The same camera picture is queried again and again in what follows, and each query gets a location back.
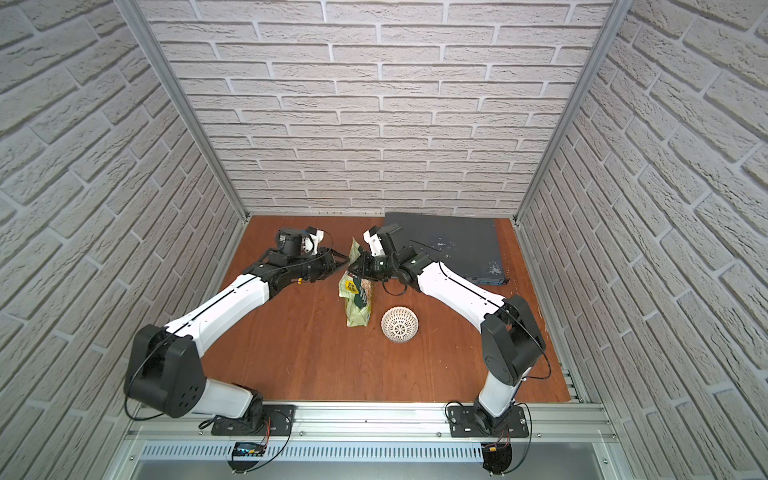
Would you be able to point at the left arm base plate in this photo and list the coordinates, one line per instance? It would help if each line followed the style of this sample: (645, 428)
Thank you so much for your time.
(276, 419)

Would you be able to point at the right controller board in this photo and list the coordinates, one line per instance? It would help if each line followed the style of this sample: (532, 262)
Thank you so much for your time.
(497, 457)

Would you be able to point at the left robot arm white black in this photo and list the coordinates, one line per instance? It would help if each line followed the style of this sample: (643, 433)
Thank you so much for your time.
(165, 370)

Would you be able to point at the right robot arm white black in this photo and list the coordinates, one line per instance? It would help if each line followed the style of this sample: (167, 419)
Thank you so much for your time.
(512, 342)

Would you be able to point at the aluminium frame post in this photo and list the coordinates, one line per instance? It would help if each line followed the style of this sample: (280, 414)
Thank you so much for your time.
(612, 23)
(141, 29)

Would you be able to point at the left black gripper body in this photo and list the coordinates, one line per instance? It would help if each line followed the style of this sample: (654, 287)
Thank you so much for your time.
(327, 262)

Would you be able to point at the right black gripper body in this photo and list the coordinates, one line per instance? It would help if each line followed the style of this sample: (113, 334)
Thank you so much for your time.
(365, 264)

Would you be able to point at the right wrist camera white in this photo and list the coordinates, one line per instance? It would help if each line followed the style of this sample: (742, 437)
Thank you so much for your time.
(374, 242)

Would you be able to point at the white lattice breakfast bowl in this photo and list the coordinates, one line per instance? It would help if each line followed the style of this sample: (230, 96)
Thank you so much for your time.
(399, 324)

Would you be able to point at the right aluminium frame post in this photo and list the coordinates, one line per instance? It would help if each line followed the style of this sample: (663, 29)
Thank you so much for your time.
(612, 23)

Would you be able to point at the left controller board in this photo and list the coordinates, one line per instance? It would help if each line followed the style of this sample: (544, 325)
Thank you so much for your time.
(246, 457)

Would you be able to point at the controller board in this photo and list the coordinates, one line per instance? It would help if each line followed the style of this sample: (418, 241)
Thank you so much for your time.
(246, 457)
(497, 457)

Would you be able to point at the left aluminium frame post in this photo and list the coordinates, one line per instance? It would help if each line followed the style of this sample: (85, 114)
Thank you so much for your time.
(141, 29)

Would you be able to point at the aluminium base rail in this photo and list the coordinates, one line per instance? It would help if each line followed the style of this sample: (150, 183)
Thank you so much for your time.
(365, 421)

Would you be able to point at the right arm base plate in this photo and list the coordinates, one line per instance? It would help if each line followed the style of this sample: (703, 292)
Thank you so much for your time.
(469, 421)

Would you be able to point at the green oats bag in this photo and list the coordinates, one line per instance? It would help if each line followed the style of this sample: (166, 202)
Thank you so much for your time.
(356, 292)

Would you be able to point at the dark grey network switch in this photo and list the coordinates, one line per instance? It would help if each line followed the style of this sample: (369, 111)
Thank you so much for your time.
(468, 246)

